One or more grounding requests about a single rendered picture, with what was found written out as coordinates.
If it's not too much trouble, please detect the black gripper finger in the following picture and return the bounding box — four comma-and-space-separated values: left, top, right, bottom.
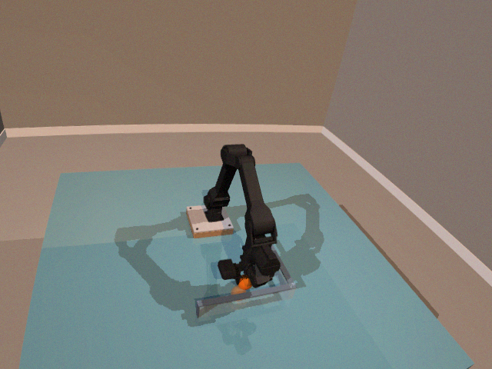
232, 274, 242, 285

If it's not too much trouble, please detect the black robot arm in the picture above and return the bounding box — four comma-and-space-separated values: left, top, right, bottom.
203, 144, 280, 288

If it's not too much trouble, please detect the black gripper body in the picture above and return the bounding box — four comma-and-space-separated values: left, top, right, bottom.
218, 245, 256, 280

